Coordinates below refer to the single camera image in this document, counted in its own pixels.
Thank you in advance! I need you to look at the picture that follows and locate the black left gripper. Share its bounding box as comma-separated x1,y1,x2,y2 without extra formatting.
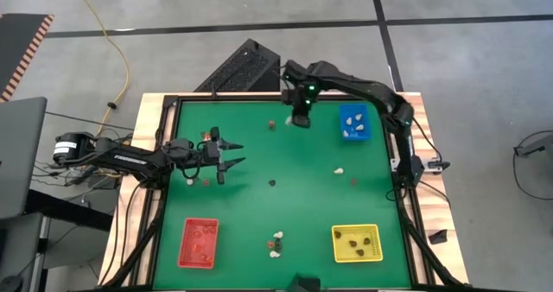
202,126,246,185

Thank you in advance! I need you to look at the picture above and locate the blue plastic basket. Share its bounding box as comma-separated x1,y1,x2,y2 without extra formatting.
339,103,373,142

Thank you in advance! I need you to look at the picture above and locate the black perforated computer tower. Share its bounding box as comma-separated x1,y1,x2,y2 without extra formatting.
193,38,284,93

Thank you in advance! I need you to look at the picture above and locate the green table mat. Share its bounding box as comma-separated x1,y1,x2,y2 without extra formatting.
153,99,413,289

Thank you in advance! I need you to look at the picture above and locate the red plastic basket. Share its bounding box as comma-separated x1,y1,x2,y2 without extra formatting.
177,217,220,270

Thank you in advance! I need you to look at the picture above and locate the silver connector box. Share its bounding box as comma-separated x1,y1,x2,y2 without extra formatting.
391,156,451,173

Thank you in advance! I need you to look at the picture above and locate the yellow plastic basket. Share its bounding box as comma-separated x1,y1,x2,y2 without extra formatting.
331,224,384,263

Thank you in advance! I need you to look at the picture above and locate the wooden table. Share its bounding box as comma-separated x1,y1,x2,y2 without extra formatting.
98,92,471,291

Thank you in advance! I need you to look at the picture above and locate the black desk board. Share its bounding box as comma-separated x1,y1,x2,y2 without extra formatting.
25,189,114,232

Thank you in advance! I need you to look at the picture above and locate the small black wedge block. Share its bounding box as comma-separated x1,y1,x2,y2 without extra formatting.
428,229,449,245

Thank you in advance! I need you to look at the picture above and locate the grey laptop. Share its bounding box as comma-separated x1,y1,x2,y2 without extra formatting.
0,96,48,222

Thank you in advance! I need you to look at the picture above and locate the black mat striped edge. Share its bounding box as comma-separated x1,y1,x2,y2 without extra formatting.
0,13,55,105

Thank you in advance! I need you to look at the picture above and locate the grey stand foot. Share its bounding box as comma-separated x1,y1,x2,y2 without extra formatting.
512,132,553,158

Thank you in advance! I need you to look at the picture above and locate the yellow extension cable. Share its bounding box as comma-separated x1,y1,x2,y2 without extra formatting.
68,0,132,146

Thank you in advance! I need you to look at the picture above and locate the thin black cable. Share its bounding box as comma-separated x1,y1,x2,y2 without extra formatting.
44,111,136,132

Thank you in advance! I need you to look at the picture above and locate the black cable loop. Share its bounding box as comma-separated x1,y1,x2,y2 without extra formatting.
512,130,553,201

